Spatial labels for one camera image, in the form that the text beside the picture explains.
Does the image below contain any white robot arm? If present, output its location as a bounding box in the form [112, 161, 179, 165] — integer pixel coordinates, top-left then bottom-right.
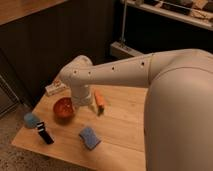
[59, 49, 213, 171]

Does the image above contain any orange carrot toy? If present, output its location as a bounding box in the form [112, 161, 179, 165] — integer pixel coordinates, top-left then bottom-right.
[94, 90, 105, 109]

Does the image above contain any red bowl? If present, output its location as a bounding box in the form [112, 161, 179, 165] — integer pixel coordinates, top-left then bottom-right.
[53, 97, 74, 119]

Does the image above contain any blue sponge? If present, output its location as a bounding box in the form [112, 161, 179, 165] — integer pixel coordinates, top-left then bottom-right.
[79, 127, 101, 150]

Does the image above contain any metal vertical pole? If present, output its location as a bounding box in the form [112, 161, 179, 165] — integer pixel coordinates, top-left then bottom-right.
[121, 0, 127, 47]

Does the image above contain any grey metal rail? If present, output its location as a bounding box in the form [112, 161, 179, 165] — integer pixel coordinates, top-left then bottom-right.
[110, 42, 142, 59]

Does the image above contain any wall shelf with items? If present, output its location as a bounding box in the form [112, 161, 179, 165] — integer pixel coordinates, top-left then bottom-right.
[120, 0, 213, 31]

